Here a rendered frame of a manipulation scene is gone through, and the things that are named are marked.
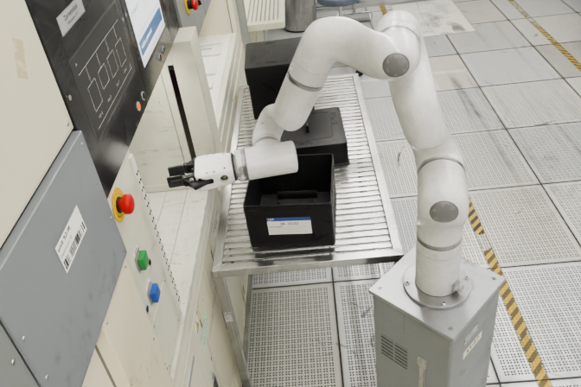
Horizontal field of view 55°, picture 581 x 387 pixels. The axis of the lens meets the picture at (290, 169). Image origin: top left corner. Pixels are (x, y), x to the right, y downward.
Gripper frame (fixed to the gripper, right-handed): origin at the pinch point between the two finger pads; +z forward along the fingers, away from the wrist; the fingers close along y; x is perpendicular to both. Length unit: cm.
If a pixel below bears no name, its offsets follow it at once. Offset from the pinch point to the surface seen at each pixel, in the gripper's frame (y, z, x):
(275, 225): 13.7, -23.1, -33.6
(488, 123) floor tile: 181, -172, -119
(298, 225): 12.1, -30.3, -33.9
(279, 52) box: 111, -38, -17
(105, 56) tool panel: -15.8, 3.7, 40.5
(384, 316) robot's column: -14, -50, -51
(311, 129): 67, -43, -33
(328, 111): 78, -52, -33
